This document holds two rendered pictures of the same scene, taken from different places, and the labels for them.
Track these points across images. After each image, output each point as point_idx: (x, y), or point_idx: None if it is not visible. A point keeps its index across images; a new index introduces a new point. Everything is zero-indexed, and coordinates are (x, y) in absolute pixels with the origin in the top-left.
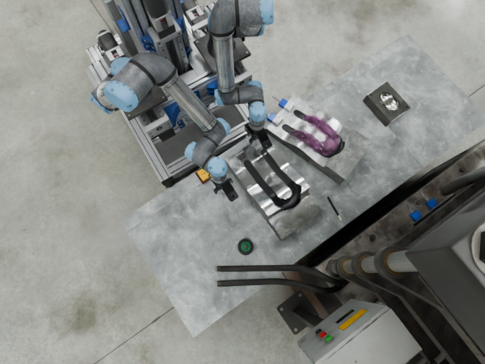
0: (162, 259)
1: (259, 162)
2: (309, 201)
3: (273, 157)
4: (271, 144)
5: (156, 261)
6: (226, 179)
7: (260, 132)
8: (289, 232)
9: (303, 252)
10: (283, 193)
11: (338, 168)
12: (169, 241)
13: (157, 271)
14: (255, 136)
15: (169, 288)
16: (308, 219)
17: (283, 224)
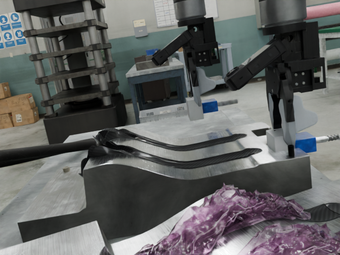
0: (166, 123)
1: (227, 147)
2: (65, 206)
3: (227, 162)
4: (229, 77)
5: (168, 121)
6: (176, 14)
7: (263, 47)
8: (54, 176)
9: (7, 211)
10: (119, 141)
11: (52, 243)
12: (181, 125)
13: (157, 121)
14: (266, 67)
15: (131, 126)
16: (37, 199)
17: (76, 173)
